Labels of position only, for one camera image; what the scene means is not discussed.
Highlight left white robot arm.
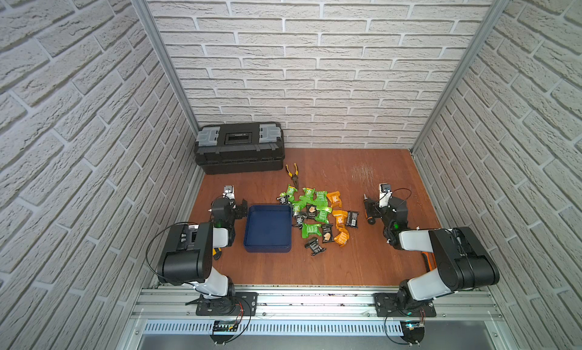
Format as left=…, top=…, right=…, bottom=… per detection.
left=152, top=195, right=248, bottom=301

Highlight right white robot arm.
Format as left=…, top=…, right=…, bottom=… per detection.
left=365, top=195, right=500, bottom=311

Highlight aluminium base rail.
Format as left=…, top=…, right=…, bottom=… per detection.
left=130, top=286, right=504, bottom=336

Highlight green cookie packet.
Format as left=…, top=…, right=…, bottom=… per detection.
left=315, top=207, right=332, bottom=224
left=292, top=201, right=307, bottom=215
left=277, top=186, right=297, bottom=205
left=299, top=188, right=315, bottom=204
left=302, top=224, right=322, bottom=239

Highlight black plastic toolbox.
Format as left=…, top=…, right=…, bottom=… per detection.
left=194, top=122, right=285, bottom=175

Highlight black screwdriver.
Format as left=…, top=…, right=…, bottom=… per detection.
left=364, top=195, right=376, bottom=225

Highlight yellow utility knife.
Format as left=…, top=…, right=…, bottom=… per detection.
left=212, top=248, right=222, bottom=261

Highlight dark blue storage box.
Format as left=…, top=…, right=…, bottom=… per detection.
left=243, top=204, right=293, bottom=253

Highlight orange handled pliers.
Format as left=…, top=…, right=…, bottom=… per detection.
left=421, top=251, right=437, bottom=272

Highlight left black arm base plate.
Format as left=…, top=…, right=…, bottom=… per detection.
left=196, top=292, right=259, bottom=317

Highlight left control board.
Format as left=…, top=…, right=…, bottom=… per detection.
left=210, top=320, right=240, bottom=345

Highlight yellow black pliers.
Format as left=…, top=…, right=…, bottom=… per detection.
left=285, top=163, right=299, bottom=189

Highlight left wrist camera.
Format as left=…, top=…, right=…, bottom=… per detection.
left=223, top=185, right=235, bottom=200

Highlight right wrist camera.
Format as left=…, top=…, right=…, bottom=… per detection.
left=378, top=183, right=393, bottom=207

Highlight orange cookie packet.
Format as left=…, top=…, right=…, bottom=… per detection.
left=327, top=191, right=343, bottom=209
left=332, top=210, right=348, bottom=230
left=334, top=227, right=350, bottom=247

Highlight black cookie packet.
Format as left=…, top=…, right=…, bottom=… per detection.
left=293, top=213, right=307, bottom=229
left=305, top=238, right=326, bottom=256
left=346, top=211, right=359, bottom=229
left=306, top=204, right=318, bottom=220
left=321, top=224, right=334, bottom=243

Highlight right control board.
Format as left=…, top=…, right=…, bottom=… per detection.
left=400, top=321, right=425, bottom=345

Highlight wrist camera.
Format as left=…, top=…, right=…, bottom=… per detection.
left=223, top=185, right=235, bottom=200
left=378, top=183, right=393, bottom=207

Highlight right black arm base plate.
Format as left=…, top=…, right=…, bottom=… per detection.
left=373, top=292, right=437, bottom=318

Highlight control board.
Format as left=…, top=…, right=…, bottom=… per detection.
left=210, top=320, right=240, bottom=345
left=400, top=321, right=425, bottom=345

